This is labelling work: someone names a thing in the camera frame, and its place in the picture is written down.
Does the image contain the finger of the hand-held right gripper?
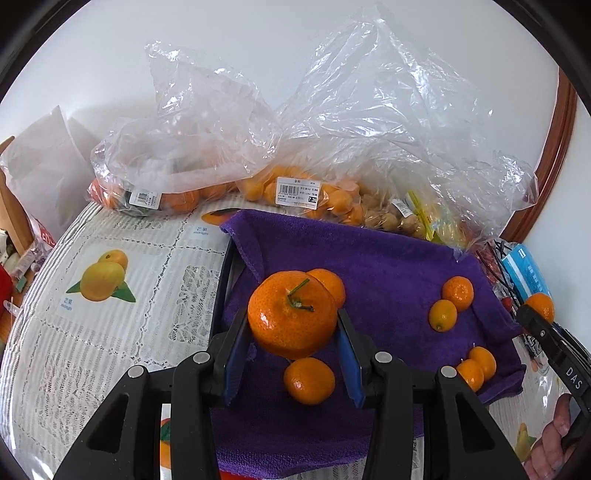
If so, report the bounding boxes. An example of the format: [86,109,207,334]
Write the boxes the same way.
[551,322,590,366]
[516,305,572,370]

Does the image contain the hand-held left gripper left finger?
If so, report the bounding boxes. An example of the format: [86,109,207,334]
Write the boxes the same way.
[53,307,252,480]

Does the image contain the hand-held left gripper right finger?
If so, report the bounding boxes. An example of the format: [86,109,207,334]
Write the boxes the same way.
[336,308,527,480]

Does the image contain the orange tangerine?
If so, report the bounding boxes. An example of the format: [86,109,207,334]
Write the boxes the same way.
[442,275,475,311]
[468,346,498,381]
[455,359,485,393]
[283,357,336,406]
[525,292,556,325]
[307,268,346,309]

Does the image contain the large tangerine with stem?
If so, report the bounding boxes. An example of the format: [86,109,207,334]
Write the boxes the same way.
[247,270,339,360]

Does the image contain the black tray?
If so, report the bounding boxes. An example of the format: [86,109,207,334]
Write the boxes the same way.
[213,235,245,333]

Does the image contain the small oval kumquat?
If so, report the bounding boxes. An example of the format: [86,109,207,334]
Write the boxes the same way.
[428,299,458,332]

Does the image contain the clear bag of red fruits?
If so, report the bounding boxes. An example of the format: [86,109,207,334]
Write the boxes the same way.
[466,235,513,296]

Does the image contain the person's right hand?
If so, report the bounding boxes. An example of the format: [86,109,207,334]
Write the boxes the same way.
[524,394,583,480]

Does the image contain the blue tissue pack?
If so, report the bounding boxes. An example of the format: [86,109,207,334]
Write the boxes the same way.
[501,244,552,301]

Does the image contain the purple towel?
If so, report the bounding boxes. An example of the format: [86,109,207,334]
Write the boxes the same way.
[210,209,527,478]

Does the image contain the clear bag of longans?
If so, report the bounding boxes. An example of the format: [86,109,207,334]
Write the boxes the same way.
[360,191,428,238]

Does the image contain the clear bag of kumquats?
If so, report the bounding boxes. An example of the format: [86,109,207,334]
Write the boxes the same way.
[235,4,541,241]

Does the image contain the clear bag of persimmons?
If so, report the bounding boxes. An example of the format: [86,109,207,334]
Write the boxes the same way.
[89,39,282,217]

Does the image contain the white plastic bag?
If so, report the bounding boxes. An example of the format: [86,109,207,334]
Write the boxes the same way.
[0,105,100,241]

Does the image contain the bundle of black cables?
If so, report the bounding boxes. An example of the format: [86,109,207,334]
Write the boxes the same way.
[489,237,527,319]

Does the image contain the brown wooden door frame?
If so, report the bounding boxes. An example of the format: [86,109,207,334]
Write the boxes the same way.
[501,67,578,243]

